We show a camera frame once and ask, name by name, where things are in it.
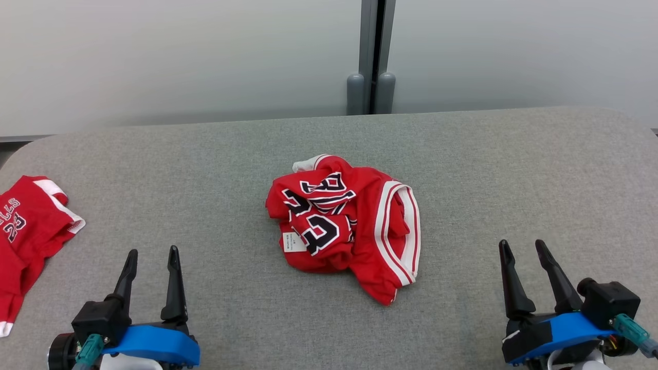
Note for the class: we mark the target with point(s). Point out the grey partition frame post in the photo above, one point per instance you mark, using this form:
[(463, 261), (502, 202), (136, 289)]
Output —
[(366, 36)]

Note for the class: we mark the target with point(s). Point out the red jersey with white hem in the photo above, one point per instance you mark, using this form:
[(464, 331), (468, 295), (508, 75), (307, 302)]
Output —
[(31, 226)]

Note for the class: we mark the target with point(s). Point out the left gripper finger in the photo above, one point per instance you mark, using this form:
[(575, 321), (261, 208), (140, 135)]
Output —
[(126, 280), (175, 288)]

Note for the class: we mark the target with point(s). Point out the left gripper blue body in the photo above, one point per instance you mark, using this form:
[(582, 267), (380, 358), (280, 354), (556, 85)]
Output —
[(154, 341)]

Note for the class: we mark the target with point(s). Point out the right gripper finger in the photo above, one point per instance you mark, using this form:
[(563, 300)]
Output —
[(511, 288), (560, 288)]

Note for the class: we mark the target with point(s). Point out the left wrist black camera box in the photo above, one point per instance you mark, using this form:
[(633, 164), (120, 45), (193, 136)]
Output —
[(97, 321)]

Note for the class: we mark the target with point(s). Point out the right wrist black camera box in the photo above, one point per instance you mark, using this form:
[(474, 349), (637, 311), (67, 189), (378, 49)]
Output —
[(611, 303)]

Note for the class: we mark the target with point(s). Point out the grey fabric sofa surface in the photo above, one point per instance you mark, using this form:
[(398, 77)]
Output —
[(205, 180)]

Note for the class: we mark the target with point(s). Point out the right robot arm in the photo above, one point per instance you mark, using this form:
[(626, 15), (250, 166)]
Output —
[(586, 366)]

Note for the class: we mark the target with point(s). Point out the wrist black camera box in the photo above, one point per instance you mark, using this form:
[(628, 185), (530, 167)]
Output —
[(611, 303), (97, 321)]

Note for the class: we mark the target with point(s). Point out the right gripper blue body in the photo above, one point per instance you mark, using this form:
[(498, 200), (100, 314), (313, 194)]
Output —
[(565, 331)]

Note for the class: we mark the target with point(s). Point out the grey cylindrical post bumper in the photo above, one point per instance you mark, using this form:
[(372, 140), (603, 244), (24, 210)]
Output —
[(385, 95), (355, 95)]

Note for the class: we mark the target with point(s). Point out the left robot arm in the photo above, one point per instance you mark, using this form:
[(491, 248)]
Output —
[(128, 364)]

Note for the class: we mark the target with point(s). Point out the red jersey with striped trim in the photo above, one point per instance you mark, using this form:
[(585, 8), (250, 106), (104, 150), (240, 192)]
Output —
[(370, 231)]

